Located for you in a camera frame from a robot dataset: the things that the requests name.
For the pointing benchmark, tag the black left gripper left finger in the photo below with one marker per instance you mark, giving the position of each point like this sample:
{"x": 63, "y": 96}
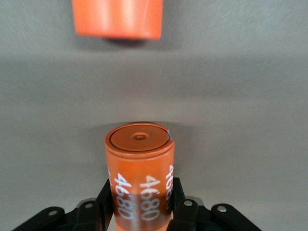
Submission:
{"x": 91, "y": 216}

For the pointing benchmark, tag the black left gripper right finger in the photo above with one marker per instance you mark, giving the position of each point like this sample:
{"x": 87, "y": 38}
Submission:
{"x": 190, "y": 216}

